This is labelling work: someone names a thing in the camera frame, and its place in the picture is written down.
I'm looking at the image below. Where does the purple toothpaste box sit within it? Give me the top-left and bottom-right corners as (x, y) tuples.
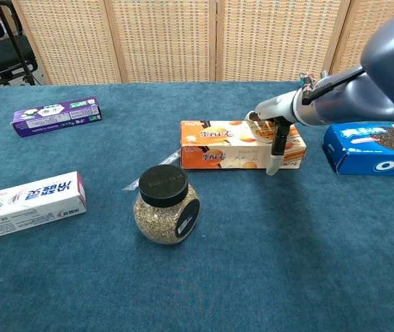
(11, 96), (103, 135)

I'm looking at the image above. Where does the woven wooden folding screen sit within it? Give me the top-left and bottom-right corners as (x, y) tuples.
(11, 0), (394, 86)

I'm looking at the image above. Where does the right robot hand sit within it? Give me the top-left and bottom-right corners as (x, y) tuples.
(244, 90), (302, 176)

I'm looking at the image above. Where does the glass jar with black lid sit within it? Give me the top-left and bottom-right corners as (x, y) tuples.
(133, 164), (201, 246)

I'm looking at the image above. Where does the orange wafer biscuit box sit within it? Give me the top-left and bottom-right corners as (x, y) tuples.
(179, 120), (307, 170)

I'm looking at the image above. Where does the blue Oreo package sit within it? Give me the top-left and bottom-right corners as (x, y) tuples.
(322, 123), (394, 177)

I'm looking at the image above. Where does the blue felt table cover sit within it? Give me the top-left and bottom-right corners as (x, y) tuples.
(0, 77), (394, 332)

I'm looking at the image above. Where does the clear wrapped straw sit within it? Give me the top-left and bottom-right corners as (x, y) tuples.
(121, 147), (183, 192)

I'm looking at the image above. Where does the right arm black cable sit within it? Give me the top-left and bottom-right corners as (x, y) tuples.
(302, 65), (366, 105)

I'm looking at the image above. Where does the white toothpaste box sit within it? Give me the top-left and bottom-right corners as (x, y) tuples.
(0, 172), (87, 244)

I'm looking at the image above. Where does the black tripod stand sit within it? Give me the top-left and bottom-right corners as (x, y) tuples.
(0, 0), (38, 86)

